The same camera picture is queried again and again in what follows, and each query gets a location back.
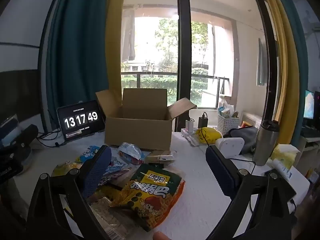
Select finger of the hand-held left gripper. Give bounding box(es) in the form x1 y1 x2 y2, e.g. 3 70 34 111
10 124 39 155

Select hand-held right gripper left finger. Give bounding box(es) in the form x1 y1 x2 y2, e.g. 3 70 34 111
26 145 118 240

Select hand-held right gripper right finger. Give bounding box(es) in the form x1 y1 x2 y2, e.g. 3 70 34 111
205 145 298 240

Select purple snack packet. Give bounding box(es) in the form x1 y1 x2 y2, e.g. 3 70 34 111
100 156 133 188

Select blue snack packet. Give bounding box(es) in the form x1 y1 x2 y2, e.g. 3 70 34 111
76 145 103 164

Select yellow snack packet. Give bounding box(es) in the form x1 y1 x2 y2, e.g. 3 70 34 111
51 162 83 178

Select white red snack packet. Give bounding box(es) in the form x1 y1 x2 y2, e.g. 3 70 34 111
117 142 146 165

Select clear snack packet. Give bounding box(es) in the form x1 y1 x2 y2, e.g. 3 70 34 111
89 195 140 240

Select cardboard box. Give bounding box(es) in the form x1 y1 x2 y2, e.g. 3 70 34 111
95 88 197 151

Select small brown snack box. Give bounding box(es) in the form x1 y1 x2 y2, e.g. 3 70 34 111
145 154 175 168

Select yellow green snack bag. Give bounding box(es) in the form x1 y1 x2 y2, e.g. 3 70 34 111
110 164 186 232

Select person's right hand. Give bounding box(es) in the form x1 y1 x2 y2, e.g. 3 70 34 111
152 231 173 240

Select white device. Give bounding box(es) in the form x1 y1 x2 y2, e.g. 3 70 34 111
215 137 245 158

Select yellow plastic bag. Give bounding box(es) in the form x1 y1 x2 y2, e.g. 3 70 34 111
195 127 223 145

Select grey cloth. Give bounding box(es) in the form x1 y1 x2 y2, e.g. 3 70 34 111
224 126 259 154

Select white plastic basket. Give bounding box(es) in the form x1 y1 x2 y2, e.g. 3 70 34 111
217 112 240 136

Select black charger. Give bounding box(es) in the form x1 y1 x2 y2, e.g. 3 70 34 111
198 112 208 128

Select steel thermos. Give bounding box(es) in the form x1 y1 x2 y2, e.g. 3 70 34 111
252 119 279 166

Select tablet with clock display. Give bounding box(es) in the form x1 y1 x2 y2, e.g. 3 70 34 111
57 100 105 145

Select white blue tube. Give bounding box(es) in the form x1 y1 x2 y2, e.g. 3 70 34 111
271 159 293 180

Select yellow tissue pack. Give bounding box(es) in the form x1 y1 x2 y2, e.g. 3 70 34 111
271 144 300 170

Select teal curtain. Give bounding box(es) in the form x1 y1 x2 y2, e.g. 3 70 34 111
270 0 308 148
46 0 113 130

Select computer monitor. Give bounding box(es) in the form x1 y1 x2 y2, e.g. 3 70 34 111
304 90 320 120

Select balcony railing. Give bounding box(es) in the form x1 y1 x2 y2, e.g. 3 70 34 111
121 72 230 103

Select pale blue hanging garment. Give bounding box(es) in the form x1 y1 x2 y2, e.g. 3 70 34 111
256 38 268 85

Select yellow curtain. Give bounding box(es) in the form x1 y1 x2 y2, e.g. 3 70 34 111
259 0 293 123
105 0 127 98

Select white hanging garment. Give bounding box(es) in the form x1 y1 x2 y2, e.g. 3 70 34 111
122 9 137 62

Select tablet cables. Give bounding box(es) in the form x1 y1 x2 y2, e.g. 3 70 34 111
37 129 63 148

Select black window frame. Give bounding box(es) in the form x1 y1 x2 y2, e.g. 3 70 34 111
176 0 193 133

